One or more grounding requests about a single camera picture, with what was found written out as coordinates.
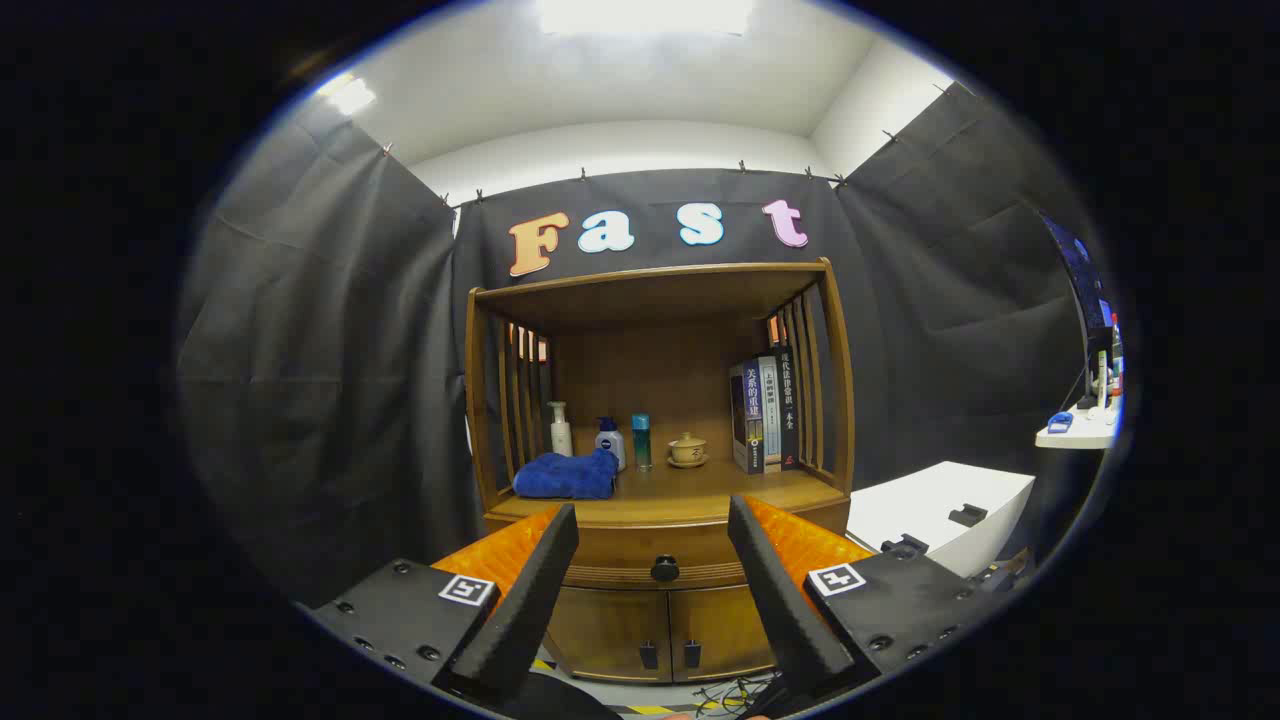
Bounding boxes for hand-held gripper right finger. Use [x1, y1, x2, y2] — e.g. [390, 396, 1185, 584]
[727, 494, 1006, 701]

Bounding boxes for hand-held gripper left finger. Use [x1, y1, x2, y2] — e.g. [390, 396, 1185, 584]
[300, 503, 581, 711]

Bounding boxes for wooden drawer with black knob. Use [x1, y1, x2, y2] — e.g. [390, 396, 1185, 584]
[487, 515, 851, 591]

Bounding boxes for wooden cabinet door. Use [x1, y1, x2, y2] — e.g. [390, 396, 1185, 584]
[668, 585, 776, 681]
[548, 588, 669, 684]

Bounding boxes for wooden countertop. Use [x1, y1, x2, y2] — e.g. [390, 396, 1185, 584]
[485, 460, 849, 529]

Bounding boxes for wooden cabinet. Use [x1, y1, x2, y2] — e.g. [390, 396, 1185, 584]
[463, 258, 858, 686]

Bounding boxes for blue towel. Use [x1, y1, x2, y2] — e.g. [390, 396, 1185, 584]
[512, 448, 621, 501]

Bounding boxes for white bottle with blue cap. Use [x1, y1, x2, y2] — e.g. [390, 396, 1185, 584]
[595, 416, 628, 473]

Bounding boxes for dark cover book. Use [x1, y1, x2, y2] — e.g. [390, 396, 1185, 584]
[729, 360, 766, 475]

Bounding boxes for white spine book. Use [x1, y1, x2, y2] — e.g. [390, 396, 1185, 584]
[757, 355, 783, 473]

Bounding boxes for white side table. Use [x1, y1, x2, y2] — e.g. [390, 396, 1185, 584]
[1035, 400, 1121, 449]

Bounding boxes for small ceiling light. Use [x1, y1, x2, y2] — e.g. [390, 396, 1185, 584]
[318, 75, 378, 116]

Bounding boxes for large ceiling light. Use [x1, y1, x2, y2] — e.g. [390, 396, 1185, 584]
[538, 0, 753, 37]

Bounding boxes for floor cables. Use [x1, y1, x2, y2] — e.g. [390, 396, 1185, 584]
[695, 675, 786, 713]

